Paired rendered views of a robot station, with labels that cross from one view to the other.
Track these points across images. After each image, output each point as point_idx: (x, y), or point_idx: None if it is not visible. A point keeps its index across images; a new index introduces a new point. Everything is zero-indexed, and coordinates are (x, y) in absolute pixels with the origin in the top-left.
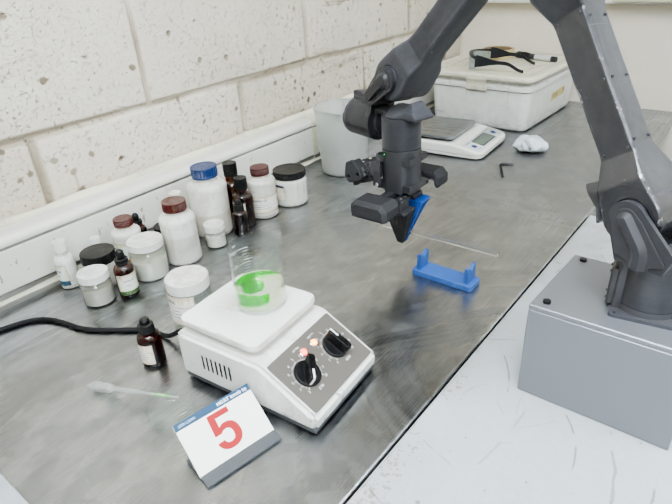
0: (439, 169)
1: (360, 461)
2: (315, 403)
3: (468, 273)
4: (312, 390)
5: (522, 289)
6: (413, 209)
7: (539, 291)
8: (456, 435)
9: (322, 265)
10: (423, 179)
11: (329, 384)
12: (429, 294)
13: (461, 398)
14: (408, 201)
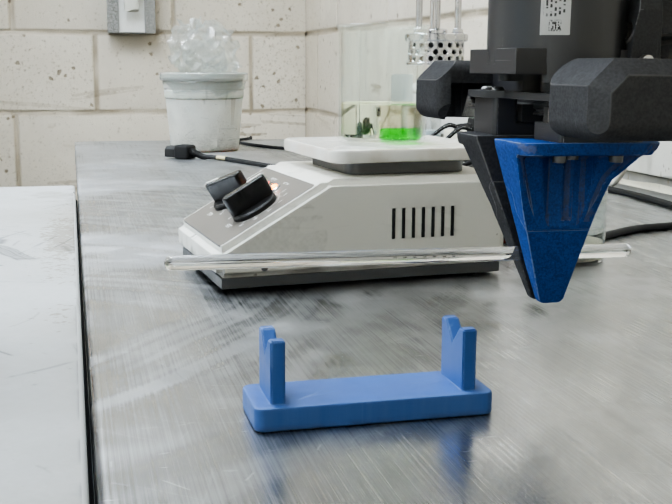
0: (592, 61)
1: (102, 263)
2: (194, 215)
3: (259, 341)
4: (211, 208)
5: (102, 464)
6: (471, 137)
7: (37, 479)
8: (4, 292)
9: (670, 340)
10: (507, 48)
11: (206, 219)
12: (332, 375)
13: (36, 309)
14: (492, 112)
